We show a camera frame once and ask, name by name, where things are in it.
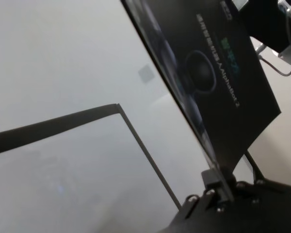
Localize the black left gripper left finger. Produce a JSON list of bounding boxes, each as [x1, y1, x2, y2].
[[184, 169, 227, 218]]

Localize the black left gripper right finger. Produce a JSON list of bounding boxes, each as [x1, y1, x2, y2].
[[223, 172, 265, 202]]

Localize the black robot print poster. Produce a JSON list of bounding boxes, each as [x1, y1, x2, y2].
[[120, 0, 282, 175]]

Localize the thin black tape line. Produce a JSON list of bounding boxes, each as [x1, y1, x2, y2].
[[116, 104, 183, 211]]

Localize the grey square patch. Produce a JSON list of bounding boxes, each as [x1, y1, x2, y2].
[[137, 64, 156, 84]]

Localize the black box equipment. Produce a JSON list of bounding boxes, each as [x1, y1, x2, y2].
[[237, 0, 291, 53]]

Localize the black tape strip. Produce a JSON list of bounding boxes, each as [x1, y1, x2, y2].
[[0, 103, 122, 157]]

